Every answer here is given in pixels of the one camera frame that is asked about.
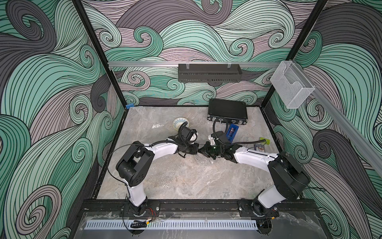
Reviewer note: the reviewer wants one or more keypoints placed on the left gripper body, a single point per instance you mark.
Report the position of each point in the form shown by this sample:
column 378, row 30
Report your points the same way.
column 190, row 149

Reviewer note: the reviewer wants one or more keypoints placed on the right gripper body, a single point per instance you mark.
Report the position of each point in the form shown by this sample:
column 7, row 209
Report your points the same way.
column 212, row 151

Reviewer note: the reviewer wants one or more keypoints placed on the yellow patterned ceramic bowl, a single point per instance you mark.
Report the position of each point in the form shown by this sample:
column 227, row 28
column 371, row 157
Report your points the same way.
column 178, row 122

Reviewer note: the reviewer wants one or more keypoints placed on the clear bubble wrap sheet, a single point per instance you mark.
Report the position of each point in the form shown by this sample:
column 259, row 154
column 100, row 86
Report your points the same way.
column 198, row 177

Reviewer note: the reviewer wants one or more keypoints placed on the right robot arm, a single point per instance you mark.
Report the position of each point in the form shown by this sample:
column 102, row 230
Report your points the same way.
column 288, row 176

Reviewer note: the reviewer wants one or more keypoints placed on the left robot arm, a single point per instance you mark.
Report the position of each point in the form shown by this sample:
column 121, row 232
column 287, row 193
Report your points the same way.
column 136, row 162

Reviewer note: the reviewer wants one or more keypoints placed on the blue tape dispenser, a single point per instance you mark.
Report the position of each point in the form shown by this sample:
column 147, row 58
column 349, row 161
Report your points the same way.
column 231, row 133

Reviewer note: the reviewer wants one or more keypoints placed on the black hard case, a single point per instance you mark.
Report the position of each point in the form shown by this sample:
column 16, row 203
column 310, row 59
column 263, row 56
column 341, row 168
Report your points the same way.
column 234, row 111

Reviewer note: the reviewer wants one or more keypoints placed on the small patterned card box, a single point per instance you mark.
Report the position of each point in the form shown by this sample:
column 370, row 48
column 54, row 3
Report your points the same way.
column 259, row 147

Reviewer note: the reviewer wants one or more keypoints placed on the green sticky note pad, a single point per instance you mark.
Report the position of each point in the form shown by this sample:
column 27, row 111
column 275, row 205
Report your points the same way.
column 264, row 141

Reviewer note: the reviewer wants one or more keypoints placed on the blue corner clip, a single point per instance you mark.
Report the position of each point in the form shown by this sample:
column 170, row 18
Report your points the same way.
column 129, row 106

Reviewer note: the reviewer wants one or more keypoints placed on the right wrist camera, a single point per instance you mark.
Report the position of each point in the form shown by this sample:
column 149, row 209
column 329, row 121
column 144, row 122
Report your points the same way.
column 211, row 140

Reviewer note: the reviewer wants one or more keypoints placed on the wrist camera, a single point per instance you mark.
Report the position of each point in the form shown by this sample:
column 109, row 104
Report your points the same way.
column 211, row 140
column 194, row 137

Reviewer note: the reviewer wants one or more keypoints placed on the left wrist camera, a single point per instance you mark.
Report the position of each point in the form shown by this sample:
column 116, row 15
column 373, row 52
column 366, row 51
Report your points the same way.
column 194, row 137

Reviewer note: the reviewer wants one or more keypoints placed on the black perforated wall tray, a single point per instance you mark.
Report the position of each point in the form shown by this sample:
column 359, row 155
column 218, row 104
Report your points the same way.
column 209, row 73

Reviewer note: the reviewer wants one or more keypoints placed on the white slotted cable duct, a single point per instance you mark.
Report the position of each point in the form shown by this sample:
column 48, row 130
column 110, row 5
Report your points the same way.
column 173, row 225

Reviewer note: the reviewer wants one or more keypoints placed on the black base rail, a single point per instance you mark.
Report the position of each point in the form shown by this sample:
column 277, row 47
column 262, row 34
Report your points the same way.
column 156, row 207

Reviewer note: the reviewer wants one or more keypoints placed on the clear acrylic wall holder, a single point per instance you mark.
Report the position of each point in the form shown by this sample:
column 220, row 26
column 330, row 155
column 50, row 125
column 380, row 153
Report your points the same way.
column 292, row 84

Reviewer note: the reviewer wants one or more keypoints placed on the aluminium rail back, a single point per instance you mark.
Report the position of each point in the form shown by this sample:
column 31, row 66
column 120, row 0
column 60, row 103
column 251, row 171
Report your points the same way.
column 188, row 63

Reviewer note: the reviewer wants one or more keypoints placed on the aluminium rail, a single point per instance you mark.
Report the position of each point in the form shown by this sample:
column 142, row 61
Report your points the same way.
column 188, row 63
column 346, row 110

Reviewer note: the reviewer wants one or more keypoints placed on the aluminium rail right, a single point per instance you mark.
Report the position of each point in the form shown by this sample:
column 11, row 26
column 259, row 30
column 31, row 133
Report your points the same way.
column 346, row 110

